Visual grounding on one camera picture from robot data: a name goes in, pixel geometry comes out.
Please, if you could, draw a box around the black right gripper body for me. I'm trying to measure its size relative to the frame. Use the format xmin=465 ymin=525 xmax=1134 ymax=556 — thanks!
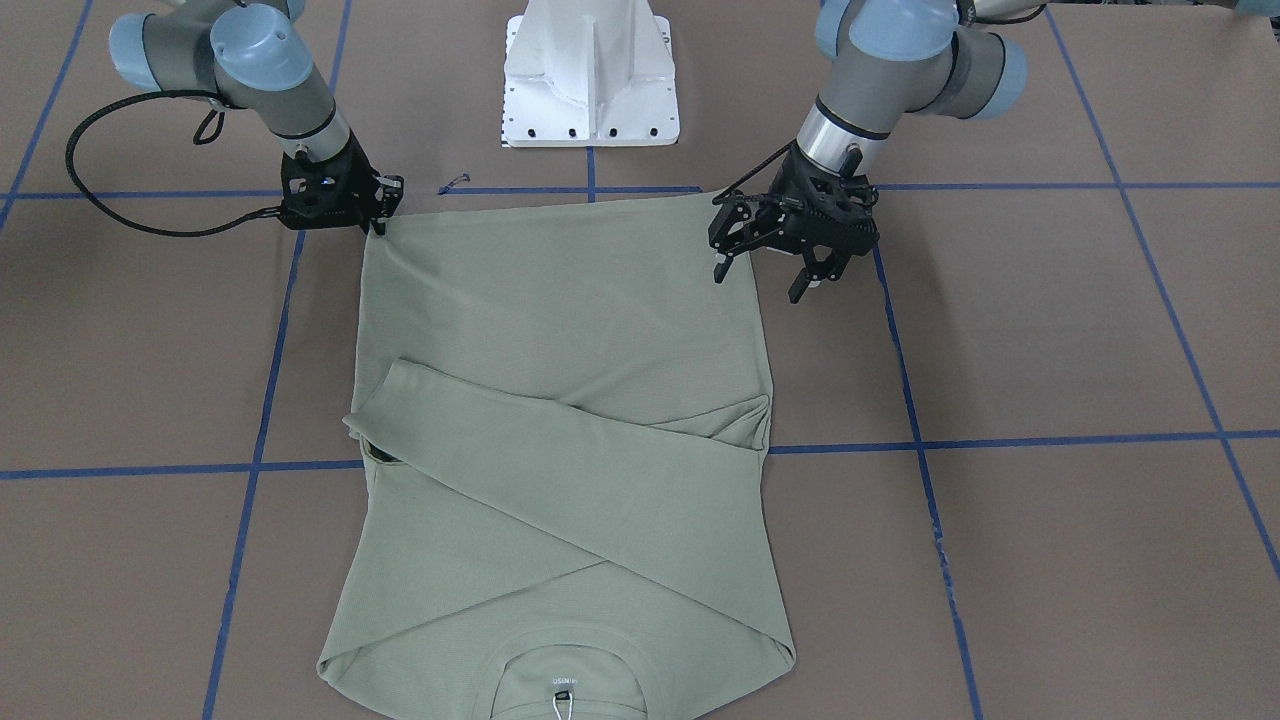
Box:
xmin=278 ymin=135 xmax=404 ymax=233

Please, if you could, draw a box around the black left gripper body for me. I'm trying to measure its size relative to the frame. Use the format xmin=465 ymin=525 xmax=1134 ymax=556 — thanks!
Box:
xmin=708 ymin=141 xmax=881 ymax=273

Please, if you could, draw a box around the sage green long-sleeve shirt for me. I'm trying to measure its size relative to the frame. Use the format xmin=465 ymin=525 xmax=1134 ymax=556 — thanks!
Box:
xmin=317 ymin=193 xmax=796 ymax=719

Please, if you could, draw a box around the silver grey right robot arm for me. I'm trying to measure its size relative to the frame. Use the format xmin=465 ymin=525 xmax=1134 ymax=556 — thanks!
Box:
xmin=109 ymin=1 xmax=403 ymax=233

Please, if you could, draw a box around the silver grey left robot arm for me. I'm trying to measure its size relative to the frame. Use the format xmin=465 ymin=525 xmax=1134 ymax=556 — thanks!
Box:
xmin=708 ymin=1 xmax=1044 ymax=304

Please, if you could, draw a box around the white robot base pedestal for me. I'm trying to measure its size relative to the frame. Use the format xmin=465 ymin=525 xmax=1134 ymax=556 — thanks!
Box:
xmin=500 ymin=1 xmax=681 ymax=149

